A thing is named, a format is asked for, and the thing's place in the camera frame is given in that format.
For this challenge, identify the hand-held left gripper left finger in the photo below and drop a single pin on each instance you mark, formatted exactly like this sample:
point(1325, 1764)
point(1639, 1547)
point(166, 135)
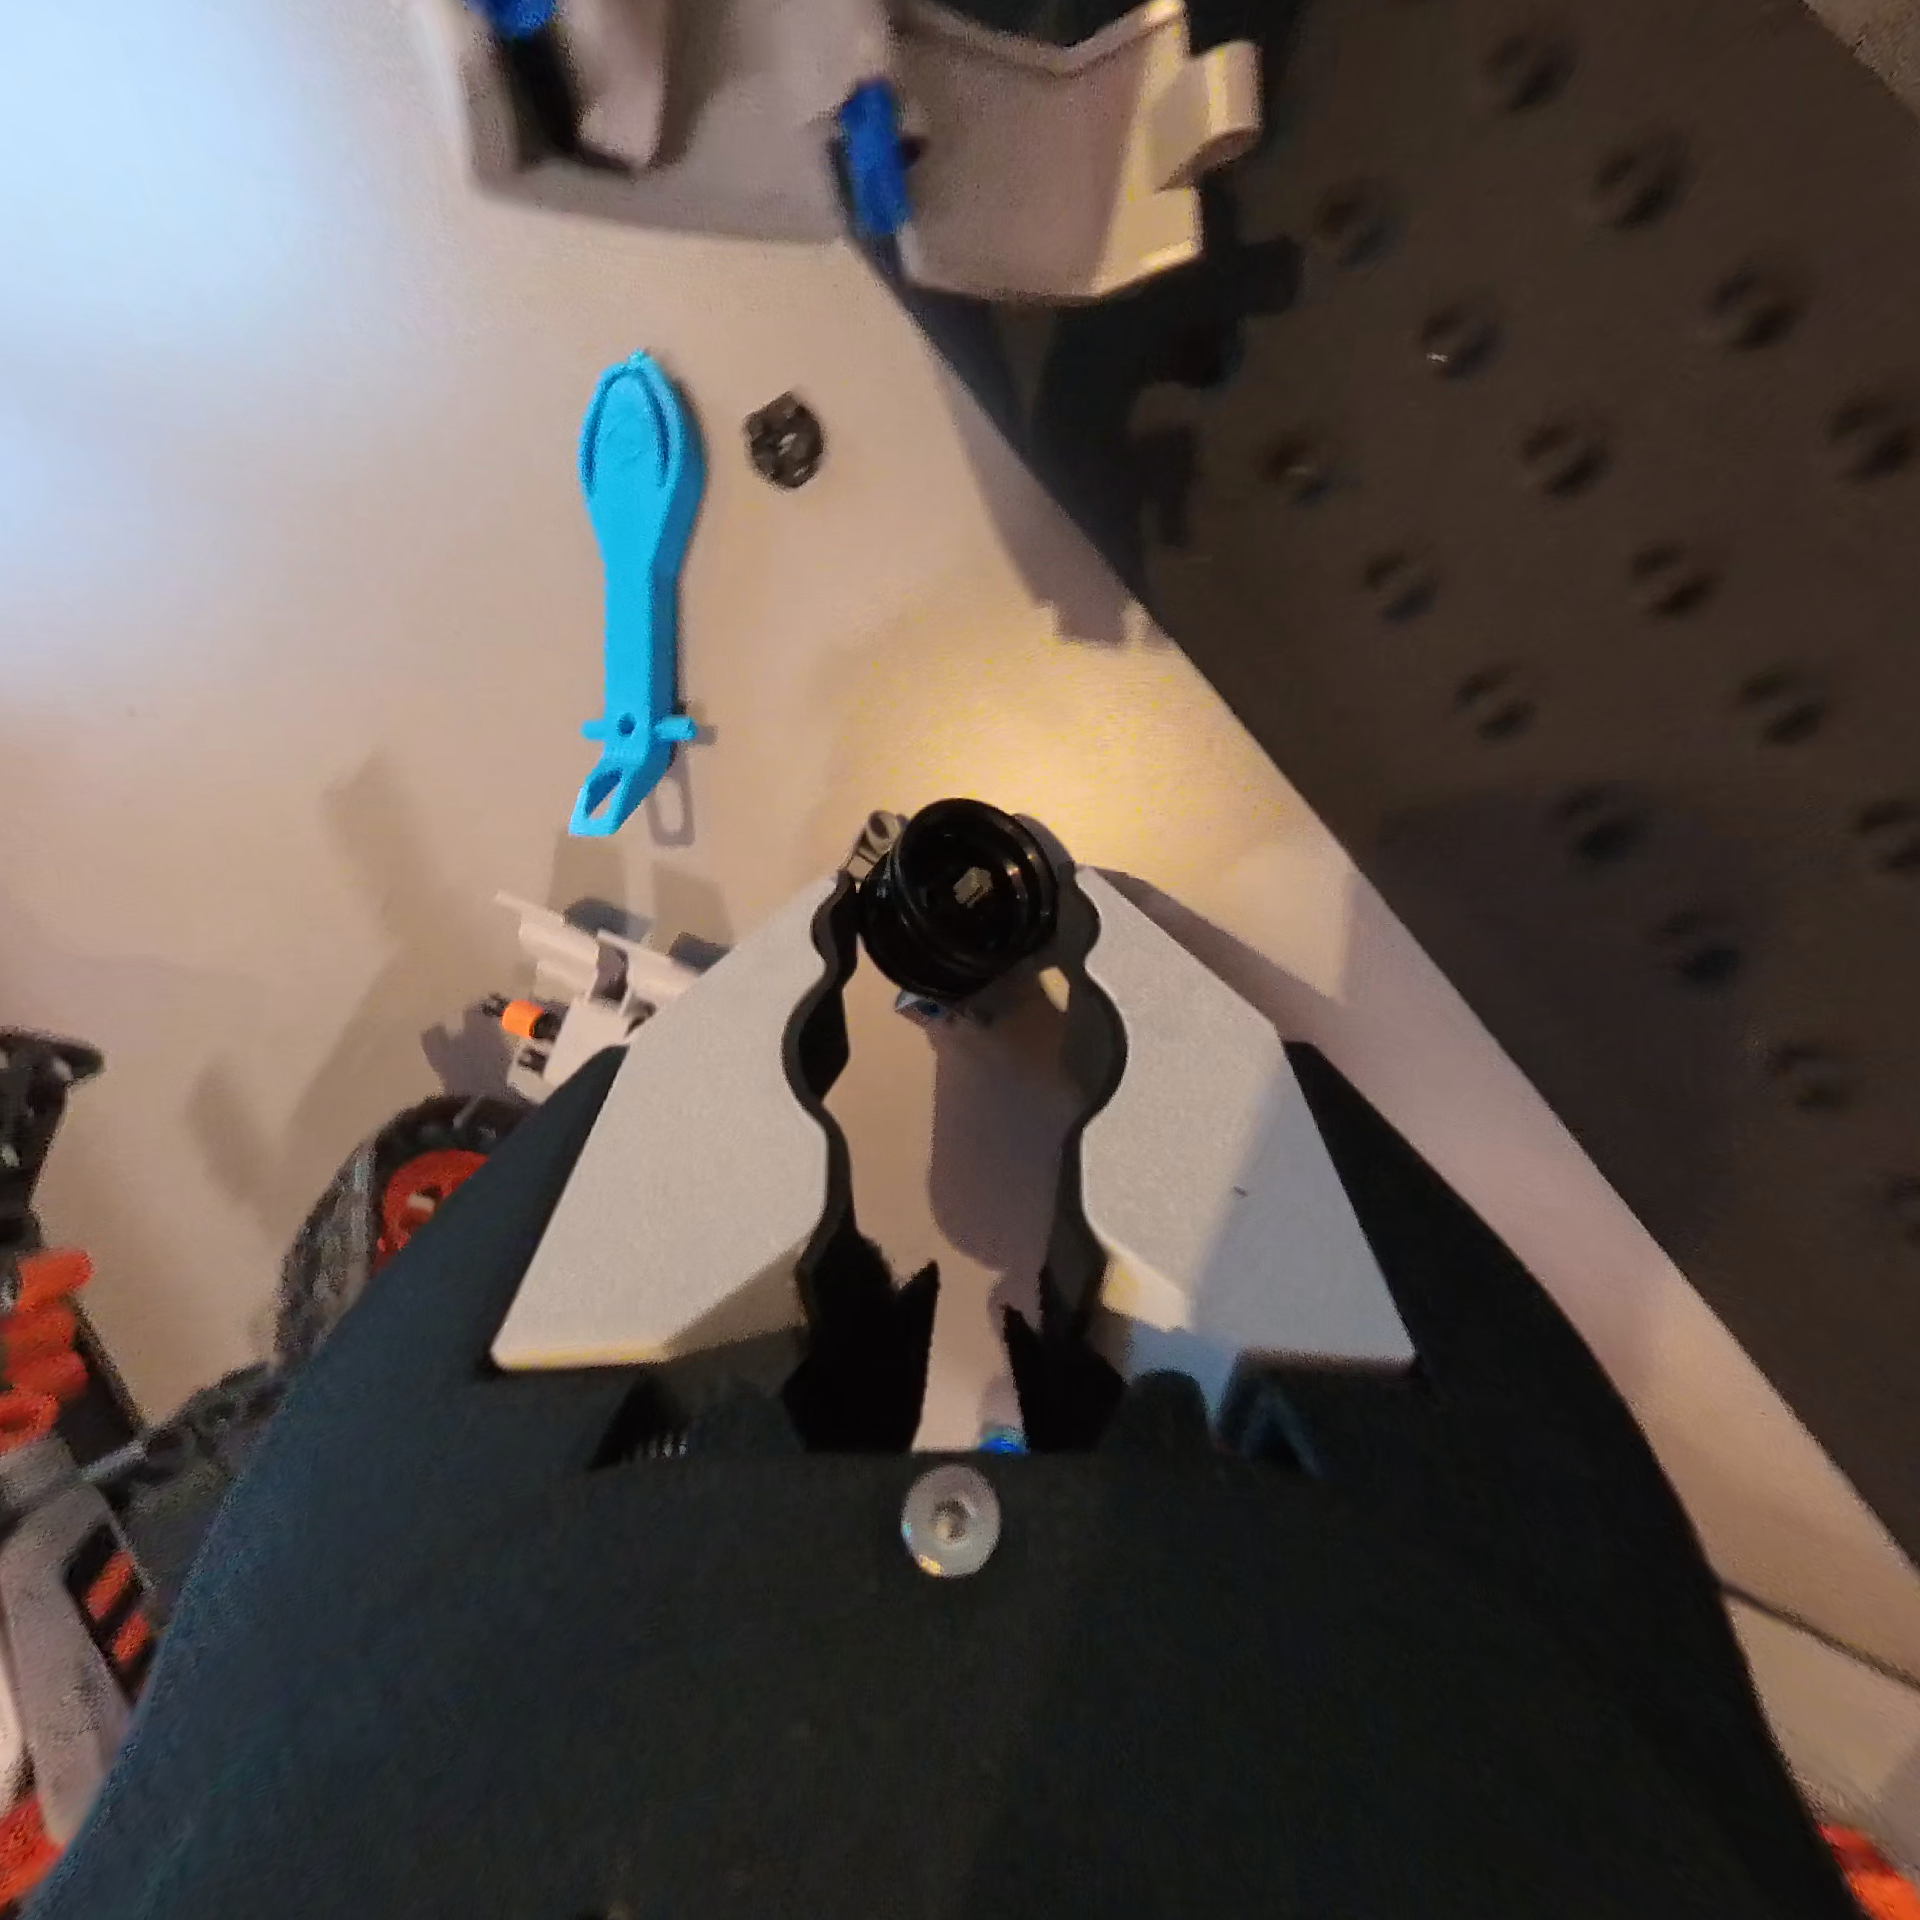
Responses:
point(676, 1200)

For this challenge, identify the grey orange tracked toy robot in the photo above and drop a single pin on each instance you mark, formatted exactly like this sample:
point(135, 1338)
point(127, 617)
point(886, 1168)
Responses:
point(61, 1575)

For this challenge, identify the black toy wheel hub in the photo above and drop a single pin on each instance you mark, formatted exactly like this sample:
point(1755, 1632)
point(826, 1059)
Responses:
point(962, 900)

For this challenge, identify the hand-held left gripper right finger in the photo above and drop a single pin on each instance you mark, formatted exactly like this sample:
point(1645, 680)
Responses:
point(1245, 1200)

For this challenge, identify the small black round piece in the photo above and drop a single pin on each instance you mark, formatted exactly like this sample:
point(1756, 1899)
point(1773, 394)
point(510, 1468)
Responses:
point(783, 437)

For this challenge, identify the grey block assembly orange pins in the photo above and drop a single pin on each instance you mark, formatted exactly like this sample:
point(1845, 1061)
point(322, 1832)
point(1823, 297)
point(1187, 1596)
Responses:
point(586, 973)

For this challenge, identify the long grey panel blue pins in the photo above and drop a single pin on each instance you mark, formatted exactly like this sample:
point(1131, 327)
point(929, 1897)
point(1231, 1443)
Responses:
point(1036, 165)

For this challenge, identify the blue plastic separator tool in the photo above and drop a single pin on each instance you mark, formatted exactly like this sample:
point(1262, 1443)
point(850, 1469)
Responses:
point(639, 493)

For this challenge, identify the dark dimpled mat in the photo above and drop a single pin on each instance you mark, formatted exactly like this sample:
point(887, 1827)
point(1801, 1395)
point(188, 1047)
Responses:
point(1577, 600)

